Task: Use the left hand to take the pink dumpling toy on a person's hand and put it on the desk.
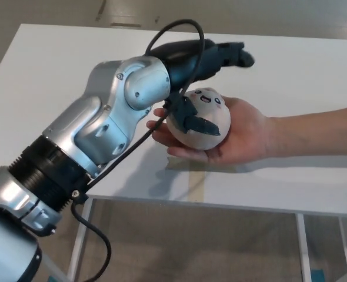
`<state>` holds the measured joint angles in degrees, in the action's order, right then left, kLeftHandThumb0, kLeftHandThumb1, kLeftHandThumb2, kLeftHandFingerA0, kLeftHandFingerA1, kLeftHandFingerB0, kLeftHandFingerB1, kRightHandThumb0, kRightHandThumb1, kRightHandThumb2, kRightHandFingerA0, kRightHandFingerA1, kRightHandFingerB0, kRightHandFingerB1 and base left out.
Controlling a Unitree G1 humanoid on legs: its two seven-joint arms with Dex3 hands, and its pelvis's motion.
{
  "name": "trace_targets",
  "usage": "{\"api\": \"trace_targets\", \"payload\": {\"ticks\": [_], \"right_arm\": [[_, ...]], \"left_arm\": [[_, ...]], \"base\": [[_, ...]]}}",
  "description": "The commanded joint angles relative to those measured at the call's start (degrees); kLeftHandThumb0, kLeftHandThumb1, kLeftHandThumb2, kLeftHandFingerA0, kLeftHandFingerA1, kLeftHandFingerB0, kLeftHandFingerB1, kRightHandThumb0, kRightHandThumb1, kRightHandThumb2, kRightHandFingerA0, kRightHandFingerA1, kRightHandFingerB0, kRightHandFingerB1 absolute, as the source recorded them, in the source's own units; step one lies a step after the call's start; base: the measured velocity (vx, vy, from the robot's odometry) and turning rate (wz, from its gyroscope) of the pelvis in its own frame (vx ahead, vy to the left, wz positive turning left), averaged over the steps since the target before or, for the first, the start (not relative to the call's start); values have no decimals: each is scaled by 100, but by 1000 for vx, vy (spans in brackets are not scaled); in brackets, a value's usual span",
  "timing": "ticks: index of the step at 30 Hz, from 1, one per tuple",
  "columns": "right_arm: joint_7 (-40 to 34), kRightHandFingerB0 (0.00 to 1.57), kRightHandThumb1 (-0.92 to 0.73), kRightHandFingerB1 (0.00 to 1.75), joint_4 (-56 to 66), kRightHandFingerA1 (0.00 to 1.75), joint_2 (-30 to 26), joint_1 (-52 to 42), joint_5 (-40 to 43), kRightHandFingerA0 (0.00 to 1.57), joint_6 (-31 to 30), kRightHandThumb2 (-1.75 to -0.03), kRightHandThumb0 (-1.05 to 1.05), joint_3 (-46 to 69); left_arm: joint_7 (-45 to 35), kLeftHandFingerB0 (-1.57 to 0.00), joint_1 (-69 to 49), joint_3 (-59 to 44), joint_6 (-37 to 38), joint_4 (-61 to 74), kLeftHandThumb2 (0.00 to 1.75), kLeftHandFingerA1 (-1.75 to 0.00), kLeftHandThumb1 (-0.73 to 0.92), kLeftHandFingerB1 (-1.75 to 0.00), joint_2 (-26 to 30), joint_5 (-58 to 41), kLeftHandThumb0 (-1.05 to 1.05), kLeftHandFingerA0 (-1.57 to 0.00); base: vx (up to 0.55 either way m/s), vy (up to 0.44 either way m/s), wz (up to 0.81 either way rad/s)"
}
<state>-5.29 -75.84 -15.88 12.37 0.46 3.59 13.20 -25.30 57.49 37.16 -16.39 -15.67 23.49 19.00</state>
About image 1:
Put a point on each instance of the person's bare hand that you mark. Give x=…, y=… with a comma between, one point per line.
x=241, y=132

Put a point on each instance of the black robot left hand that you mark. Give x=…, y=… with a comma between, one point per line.
x=182, y=58

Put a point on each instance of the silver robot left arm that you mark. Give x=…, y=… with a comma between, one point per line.
x=94, y=123

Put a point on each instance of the person's bare forearm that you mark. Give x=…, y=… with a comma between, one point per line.
x=317, y=132

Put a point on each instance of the white metal table leg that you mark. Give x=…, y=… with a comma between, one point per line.
x=304, y=249
x=79, y=243

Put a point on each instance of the thin white table leg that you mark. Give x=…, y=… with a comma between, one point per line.
x=346, y=252

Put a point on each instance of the light blue metal frame bar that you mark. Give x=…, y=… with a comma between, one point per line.
x=54, y=268

